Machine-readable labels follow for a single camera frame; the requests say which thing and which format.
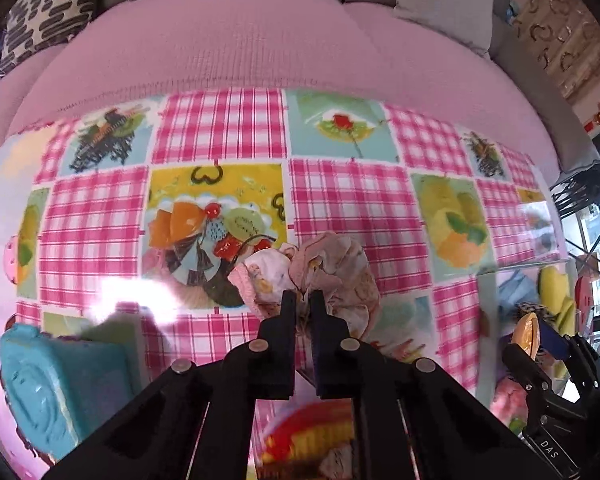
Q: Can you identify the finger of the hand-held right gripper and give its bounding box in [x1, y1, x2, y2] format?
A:
[502, 345, 551, 411]
[537, 317, 588, 366]

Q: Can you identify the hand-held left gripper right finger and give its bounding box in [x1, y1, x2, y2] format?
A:
[310, 290, 556, 480]

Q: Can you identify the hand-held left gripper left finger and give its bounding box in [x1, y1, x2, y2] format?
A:
[45, 290, 298, 480]

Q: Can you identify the yellow sponge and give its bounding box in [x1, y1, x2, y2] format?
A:
[537, 266, 576, 331]

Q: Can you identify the beige printed cloth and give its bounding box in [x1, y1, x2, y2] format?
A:
[287, 232, 381, 338]

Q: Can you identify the red plastic stool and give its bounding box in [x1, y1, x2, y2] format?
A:
[574, 275, 596, 336]

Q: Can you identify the white cloth with pink trim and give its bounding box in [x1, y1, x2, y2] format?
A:
[227, 242, 301, 320]

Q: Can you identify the pink checked tablecloth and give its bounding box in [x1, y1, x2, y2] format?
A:
[0, 87, 568, 480]

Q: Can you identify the black metal rack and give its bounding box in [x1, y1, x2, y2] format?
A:
[550, 152, 600, 221]

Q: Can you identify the teal plastic box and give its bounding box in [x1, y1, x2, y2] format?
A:
[0, 324, 141, 466]

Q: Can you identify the grey sofa with pink cover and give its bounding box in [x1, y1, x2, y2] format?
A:
[0, 0, 600, 176]

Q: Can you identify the gold patterned curtain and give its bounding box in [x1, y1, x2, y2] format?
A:
[510, 0, 600, 106]

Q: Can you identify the light grey pillow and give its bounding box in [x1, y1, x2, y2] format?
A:
[394, 0, 496, 58]

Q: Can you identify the black patterned cream pillow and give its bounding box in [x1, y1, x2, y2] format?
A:
[0, 0, 106, 73]

